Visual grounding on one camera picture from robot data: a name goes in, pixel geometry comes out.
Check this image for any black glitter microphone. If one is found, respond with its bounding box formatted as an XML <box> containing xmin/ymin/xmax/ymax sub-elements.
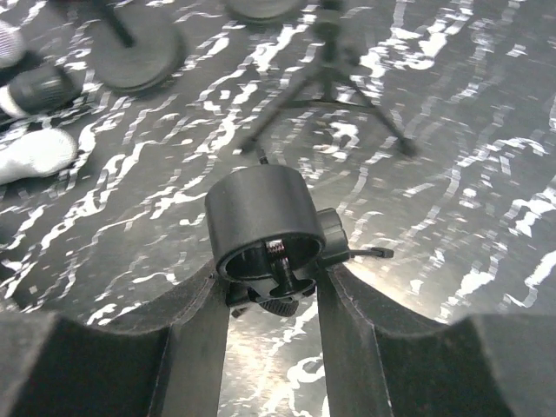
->
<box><xmin>0</xmin><ymin>20</ymin><xmax>27</xmax><ymax>70</ymax></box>

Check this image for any small black tripod stand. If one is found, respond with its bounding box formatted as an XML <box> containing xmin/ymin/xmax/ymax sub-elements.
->
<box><xmin>205</xmin><ymin>156</ymin><xmax>394</xmax><ymax>318</ymax></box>

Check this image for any empty round-base stand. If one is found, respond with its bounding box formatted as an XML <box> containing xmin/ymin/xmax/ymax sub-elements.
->
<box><xmin>223</xmin><ymin>0</ymin><xmax>307</xmax><ymax>23</ymax></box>

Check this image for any black round-base mic stand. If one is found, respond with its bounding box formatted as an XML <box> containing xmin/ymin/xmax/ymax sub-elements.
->
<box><xmin>90</xmin><ymin>1</ymin><xmax>186</xmax><ymax>94</ymax></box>

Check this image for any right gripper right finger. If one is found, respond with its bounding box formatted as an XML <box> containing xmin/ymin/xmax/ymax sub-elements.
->
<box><xmin>317</xmin><ymin>265</ymin><xmax>555</xmax><ymax>416</ymax></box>

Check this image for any black shotgun microphone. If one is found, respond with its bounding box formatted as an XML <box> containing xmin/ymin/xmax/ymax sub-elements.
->
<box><xmin>1</xmin><ymin>65</ymin><xmax>81</xmax><ymax>120</ymax></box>

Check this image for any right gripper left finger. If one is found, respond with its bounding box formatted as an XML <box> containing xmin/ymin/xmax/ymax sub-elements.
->
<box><xmin>1</xmin><ymin>263</ymin><xmax>228</xmax><ymax>416</ymax></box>

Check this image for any silver microphone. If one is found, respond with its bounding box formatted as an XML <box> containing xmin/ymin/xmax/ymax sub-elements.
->
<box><xmin>1</xmin><ymin>129</ymin><xmax>78</xmax><ymax>185</ymax></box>

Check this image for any black tripod stand with shockmount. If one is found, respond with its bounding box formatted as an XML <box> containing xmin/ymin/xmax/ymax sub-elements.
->
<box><xmin>240</xmin><ymin>1</ymin><xmax>416</xmax><ymax>156</ymax></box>

